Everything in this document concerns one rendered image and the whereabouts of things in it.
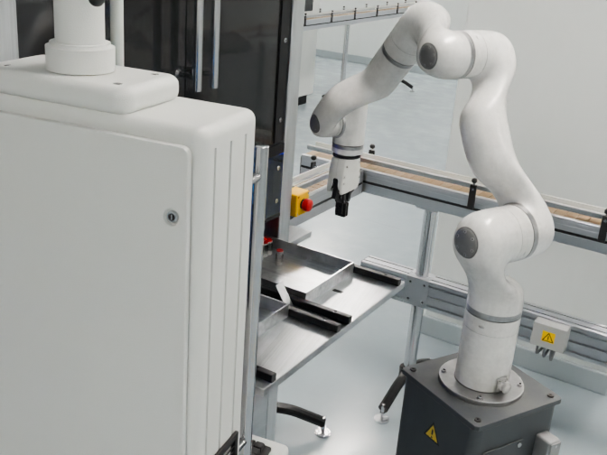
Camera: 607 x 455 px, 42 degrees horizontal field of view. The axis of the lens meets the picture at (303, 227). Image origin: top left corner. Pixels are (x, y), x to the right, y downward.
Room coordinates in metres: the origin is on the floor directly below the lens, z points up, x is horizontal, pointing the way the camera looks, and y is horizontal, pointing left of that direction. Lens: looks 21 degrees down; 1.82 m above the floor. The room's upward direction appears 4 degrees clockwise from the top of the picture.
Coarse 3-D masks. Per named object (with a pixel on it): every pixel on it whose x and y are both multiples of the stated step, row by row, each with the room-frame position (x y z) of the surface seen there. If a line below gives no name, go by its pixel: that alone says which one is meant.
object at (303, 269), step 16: (272, 256) 2.15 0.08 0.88; (288, 256) 2.16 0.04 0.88; (304, 256) 2.16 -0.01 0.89; (320, 256) 2.13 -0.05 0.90; (336, 256) 2.11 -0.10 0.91; (272, 272) 2.04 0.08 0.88; (288, 272) 2.05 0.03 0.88; (304, 272) 2.06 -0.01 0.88; (320, 272) 2.06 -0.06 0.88; (336, 272) 2.07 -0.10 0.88; (352, 272) 2.07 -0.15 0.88; (288, 288) 1.88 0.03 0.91; (304, 288) 1.95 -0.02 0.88; (320, 288) 1.92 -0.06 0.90
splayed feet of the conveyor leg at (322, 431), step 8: (280, 408) 2.51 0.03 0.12; (288, 408) 2.51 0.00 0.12; (296, 408) 2.52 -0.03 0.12; (296, 416) 2.51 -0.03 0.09; (304, 416) 2.51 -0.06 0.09; (312, 416) 2.52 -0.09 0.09; (320, 416) 2.53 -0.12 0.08; (320, 424) 2.52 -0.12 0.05; (320, 432) 2.53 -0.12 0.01; (328, 432) 2.53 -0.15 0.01
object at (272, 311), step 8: (264, 296) 1.82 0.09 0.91; (264, 304) 1.82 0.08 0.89; (272, 304) 1.81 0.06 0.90; (280, 304) 1.79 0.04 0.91; (288, 304) 1.78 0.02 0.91; (264, 312) 1.79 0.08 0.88; (272, 312) 1.79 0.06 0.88; (280, 312) 1.75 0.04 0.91; (264, 320) 1.69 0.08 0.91; (272, 320) 1.72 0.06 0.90; (280, 320) 1.75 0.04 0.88; (264, 328) 1.69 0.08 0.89
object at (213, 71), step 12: (216, 0) 1.83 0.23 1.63; (216, 12) 1.83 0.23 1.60; (216, 24) 1.83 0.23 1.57; (216, 36) 1.83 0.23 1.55; (216, 48) 1.83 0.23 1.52; (216, 60) 1.83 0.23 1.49; (192, 72) 1.86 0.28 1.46; (204, 72) 1.85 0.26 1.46; (216, 72) 1.83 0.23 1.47; (216, 84) 1.83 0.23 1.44
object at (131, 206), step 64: (0, 64) 1.15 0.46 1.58; (0, 128) 1.10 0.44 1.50; (64, 128) 1.06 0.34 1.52; (128, 128) 1.04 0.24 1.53; (192, 128) 1.02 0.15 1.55; (0, 192) 1.11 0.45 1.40; (64, 192) 1.07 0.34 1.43; (128, 192) 1.03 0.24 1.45; (192, 192) 1.01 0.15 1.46; (0, 256) 1.11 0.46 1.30; (64, 256) 1.07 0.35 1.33; (128, 256) 1.03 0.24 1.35; (192, 256) 1.01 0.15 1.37; (0, 320) 1.11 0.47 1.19; (64, 320) 1.07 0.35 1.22; (128, 320) 1.03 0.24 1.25; (192, 320) 1.01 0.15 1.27; (0, 384) 1.12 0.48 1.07; (64, 384) 1.07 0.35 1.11; (128, 384) 1.03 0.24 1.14; (192, 384) 1.01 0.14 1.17; (0, 448) 1.12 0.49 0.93; (64, 448) 1.07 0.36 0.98; (128, 448) 1.03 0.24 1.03; (192, 448) 1.01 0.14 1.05
